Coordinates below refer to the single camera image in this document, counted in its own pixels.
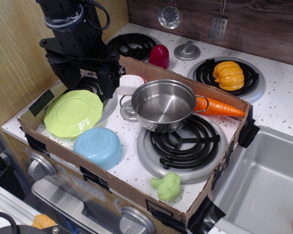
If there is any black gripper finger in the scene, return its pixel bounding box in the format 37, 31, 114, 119
96, 66, 121, 99
50, 62, 81, 90

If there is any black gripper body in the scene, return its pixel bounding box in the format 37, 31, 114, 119
40, 22, 125, 75

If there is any green toy broccoli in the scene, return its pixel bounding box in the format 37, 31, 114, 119
150, 172, 181, 201

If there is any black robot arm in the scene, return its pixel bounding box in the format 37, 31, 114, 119
38, 0, 125, 99

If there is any stainless steel pot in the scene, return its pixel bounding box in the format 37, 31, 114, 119
120, 79, 205, 133

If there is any white toy food piece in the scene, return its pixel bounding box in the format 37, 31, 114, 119
116, 75, 146, 95

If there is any green plastic plate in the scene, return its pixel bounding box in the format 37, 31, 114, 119
43, 90, 104, 138

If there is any silver knob inside fence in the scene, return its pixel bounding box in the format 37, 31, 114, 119
120, 100, 138, 122

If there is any back left stove burner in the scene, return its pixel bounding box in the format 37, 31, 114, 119
107, 33, 161, 62

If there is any red toy pepper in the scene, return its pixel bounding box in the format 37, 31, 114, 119
148, 44, 170, 69

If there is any cardboard fence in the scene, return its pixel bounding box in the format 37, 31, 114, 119
19, 57, 254, 234

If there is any blue plastic bowl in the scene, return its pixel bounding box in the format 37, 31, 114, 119
73, 127, 123, 170

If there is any silver stove top knob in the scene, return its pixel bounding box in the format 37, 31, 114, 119
174, 41, 201, 61

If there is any hanging metal strainer ladle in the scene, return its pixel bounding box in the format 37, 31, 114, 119
158, 0, 183, 30

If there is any left silver oven knob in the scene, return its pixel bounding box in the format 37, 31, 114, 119
28, 153, 57, 181

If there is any silver oven knob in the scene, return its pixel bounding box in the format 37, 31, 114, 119
28, 153, 57, 181
119, 206, 155, 234

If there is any orange toy carrot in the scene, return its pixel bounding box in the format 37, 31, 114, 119
194, 96, 245, 117

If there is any front right stove burner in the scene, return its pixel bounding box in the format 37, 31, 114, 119
137, 114, 228, 184

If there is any hanging metal grater spatula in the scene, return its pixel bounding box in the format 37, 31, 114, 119
208, 0, 228, 40

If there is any yellow toy pumpkin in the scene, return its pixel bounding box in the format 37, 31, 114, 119
212, 61, 245, 91

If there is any right silver oven knob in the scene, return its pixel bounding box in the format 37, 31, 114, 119
119, 206, 155, 234

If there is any back right stove burner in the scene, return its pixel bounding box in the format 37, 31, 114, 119
187, 57, 266, 103

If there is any orange toy at bottom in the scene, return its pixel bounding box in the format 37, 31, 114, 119
31, 214, 56, 229

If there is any grey toy sink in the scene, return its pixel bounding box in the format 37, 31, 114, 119
211, 126, 293, 234

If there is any silver oven door handle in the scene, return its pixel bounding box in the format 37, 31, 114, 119
32, 179, 121, 234

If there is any black cable bottom left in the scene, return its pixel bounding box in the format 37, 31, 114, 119
0, 211, 18, 234

